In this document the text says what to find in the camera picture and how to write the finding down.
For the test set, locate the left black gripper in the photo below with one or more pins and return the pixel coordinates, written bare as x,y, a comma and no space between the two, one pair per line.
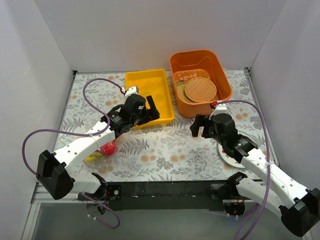
146,114

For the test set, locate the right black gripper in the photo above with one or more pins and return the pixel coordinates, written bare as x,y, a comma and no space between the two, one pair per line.
204,127

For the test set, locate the clear zip top bag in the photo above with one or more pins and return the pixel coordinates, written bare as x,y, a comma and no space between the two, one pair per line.
111,163

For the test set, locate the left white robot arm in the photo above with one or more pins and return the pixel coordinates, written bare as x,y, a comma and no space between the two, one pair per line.
55,171

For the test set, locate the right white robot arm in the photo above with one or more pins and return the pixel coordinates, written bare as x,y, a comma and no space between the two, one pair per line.
297,206

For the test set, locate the red fake apple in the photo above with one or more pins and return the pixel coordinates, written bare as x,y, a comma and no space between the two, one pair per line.
108,149

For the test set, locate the yellow green fake lemon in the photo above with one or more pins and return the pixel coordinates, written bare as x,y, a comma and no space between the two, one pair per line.
95,156

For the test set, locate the yellow plastic tray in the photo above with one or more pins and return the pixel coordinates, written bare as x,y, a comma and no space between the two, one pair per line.
153,83

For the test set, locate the round woven bamboo coaster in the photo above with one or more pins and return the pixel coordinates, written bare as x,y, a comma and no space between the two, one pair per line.
200,89

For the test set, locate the floral tablecloth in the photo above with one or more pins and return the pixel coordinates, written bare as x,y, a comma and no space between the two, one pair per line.
165,152

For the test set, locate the white watermelon print plate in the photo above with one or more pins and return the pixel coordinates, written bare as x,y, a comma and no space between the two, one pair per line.
226,158

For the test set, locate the orange plastic bin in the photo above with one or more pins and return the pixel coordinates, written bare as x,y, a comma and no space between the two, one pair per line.
188,65

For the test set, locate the green woven mat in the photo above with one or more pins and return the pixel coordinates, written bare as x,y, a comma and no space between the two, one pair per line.
182,77

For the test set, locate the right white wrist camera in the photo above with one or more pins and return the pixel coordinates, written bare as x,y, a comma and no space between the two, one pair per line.
218,108

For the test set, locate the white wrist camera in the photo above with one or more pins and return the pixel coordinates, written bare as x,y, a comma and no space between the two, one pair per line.
131,90
218,108

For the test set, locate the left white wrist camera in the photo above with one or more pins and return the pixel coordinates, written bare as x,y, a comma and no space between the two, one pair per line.
131,90

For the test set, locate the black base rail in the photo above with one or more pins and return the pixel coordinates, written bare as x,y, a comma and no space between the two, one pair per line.
210,195

